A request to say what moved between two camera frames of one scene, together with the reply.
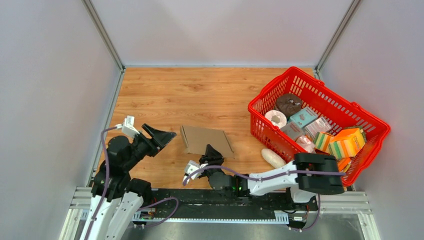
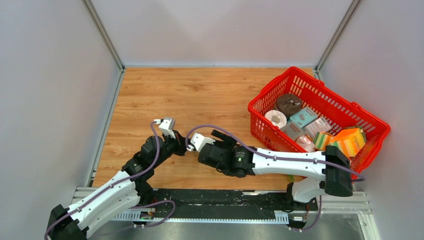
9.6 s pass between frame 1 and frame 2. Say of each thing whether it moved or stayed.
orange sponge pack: stayed
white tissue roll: stayed
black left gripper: moved
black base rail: stayed
